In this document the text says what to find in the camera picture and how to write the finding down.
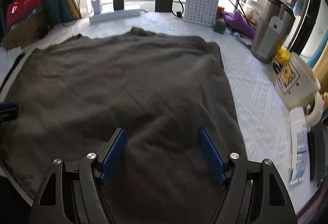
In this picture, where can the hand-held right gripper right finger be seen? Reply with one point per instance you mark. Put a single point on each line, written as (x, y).
(211, 154)

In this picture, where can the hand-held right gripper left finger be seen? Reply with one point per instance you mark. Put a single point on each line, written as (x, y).
(115, 154)

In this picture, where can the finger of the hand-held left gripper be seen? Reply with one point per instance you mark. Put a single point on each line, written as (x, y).
(9, 111)

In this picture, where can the dark grey shirt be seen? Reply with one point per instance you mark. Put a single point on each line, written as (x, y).
(128, 80)

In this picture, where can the white garment with dark trim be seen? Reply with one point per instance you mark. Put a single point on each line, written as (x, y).
(15, 67)

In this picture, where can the white textured table cover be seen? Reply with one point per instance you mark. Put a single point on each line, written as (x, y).
(256, 101)

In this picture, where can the cardboard box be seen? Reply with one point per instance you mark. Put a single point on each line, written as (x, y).
(23, 31)

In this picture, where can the white squeeze tube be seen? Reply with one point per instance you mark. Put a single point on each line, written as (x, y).
(298, 136)

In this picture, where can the red printed board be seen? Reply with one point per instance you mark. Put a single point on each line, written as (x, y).
(24, 6)

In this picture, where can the dark grey flat board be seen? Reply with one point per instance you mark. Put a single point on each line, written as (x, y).
(317, 157)

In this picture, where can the white cartoon mug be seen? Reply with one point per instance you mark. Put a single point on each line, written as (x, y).
(294, 85)

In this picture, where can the yellow packet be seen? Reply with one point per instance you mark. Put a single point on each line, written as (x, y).
(281, 56)

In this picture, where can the steel tumbler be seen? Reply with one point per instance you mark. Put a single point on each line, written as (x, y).
(269, 39)

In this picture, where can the purple cloth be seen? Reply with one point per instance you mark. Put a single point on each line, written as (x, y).
(239, 24)

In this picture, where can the white charger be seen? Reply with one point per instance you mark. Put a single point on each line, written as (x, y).
(96, 4)

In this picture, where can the white power strip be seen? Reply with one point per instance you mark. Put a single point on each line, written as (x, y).
(115, 15)

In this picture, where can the red small container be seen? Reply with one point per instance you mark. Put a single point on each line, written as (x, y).
(220, 12)

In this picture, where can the clear plastic snack jar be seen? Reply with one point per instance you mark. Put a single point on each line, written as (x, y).
(252, 13)

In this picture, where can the white plastic basket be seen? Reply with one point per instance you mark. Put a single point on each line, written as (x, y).
(201, 6)

